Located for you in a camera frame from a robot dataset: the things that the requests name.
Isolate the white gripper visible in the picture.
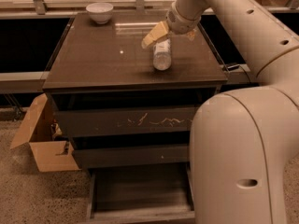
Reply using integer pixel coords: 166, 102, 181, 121
141, 2, 202, 49

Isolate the clear plastic water bottle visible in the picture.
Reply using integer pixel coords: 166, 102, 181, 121
153, 39, 172, 71

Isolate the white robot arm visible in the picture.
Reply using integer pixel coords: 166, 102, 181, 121
142, 0, 299, 224

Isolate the grey drawer cabinet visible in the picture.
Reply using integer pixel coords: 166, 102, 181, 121
42, 9, 229, 173

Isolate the grey top drawer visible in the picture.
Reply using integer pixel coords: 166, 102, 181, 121
52, 89, 216, 138

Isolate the grey drawer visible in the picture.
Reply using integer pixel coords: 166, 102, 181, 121
86, 163, 195, 224
72, 132, 190, 169
52, 89, 216, 138

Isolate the grey middle drawer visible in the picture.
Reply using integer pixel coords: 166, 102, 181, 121
72, 132, 190, 169

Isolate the grey bottom drawer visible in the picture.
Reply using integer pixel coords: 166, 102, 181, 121
86, 163, 195, 224

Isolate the small black device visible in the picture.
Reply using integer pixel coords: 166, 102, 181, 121
226, 63, 240, 71

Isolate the white ceramic bowl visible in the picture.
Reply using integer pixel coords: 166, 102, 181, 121
86, 2, 114, 24

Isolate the open cardboard box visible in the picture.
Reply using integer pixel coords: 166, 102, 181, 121
10, 94, 79, 172

